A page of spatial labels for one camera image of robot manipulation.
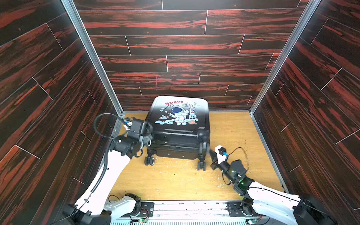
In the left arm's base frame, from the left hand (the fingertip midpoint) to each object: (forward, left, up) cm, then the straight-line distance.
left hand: (142, 135), depth 74 cm
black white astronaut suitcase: (+3, -21, +1) cm, 21 cm away
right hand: (-2, -39, -10) cm, 41 cm away
